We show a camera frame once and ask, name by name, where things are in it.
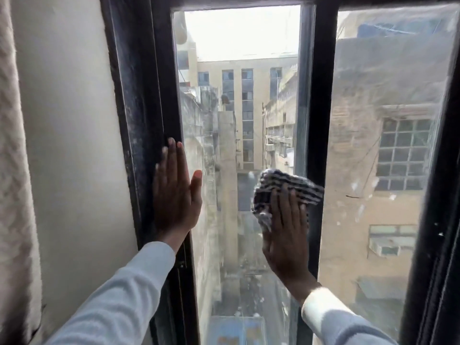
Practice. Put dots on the black white checked cloth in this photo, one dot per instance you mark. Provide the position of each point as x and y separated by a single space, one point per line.
287 181

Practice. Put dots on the narrow glass window pane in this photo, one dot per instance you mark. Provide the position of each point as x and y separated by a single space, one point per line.
248 43

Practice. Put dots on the wall air conditioner unit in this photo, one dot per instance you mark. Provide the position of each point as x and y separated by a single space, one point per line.
384 246

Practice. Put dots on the beige building with gridded window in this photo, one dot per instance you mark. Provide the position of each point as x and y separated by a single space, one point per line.
359 140

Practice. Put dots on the dusty glass window pane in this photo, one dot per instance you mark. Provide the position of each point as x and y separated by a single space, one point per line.
388 86

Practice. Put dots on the person's right hand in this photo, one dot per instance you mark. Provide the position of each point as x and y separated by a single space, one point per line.
285 244

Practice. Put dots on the tall building with many windows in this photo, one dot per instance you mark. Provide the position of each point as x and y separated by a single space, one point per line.
255 86

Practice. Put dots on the person's right little finger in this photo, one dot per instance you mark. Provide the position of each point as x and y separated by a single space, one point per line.
305 222

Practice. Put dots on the grey weathered concrete building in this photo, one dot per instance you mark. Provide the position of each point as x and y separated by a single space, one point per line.
226 158

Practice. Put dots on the black window frame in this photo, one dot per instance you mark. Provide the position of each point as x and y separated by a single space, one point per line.
143 104

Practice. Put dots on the person's left hand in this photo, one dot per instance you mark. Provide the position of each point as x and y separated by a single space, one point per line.
174 201

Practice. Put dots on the beige textured curtain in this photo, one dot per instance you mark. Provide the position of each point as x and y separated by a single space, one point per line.
16 176

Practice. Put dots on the person's right middle finger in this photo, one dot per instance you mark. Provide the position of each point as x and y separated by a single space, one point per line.
286 204

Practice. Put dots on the person's left forearm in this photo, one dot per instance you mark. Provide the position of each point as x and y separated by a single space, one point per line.
118 301

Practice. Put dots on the person's right forearm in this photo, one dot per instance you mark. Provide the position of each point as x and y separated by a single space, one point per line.
334 319

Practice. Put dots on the person's left thumb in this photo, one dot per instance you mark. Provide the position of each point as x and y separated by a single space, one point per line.
196 190

